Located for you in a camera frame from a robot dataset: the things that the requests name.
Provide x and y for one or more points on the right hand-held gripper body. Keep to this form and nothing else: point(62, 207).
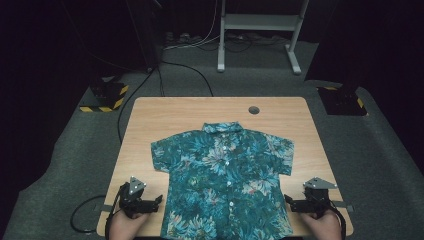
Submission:
point(315, 200)

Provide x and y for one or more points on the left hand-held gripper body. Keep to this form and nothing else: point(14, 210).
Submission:
point(133, 201)

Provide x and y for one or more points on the teal floral shirt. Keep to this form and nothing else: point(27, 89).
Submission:
point(223, 180)

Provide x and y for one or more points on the person's left hand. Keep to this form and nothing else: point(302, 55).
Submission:
point(126, 226)

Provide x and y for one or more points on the person's right hand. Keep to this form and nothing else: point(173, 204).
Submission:
point(321, 226)

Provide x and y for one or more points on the grey tape piece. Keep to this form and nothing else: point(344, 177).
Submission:
point(101, 208)
point(345, 207)

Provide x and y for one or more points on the black yellow striped stand base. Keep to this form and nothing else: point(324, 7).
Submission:
point(343, 101)
point(108, 95)

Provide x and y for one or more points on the dark power strip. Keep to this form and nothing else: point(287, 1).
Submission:
point(181, 37)

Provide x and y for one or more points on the black stand post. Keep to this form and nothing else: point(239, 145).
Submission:
point(148, 33)

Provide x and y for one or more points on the white metal stand frame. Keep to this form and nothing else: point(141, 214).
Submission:
point(260, 21)

